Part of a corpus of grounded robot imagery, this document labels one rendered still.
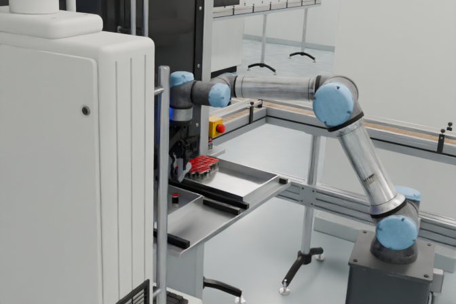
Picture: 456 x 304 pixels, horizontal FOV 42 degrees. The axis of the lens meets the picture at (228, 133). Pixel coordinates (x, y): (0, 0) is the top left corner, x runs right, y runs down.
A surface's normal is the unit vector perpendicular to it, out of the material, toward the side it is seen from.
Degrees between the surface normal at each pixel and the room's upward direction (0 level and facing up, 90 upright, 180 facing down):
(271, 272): 0
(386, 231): 96
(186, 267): 90
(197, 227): 0
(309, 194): 90
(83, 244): 90
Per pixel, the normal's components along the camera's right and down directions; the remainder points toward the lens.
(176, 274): 0.84, 0.20
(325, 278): 0.04, -0.95
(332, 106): -0.38, 0.15
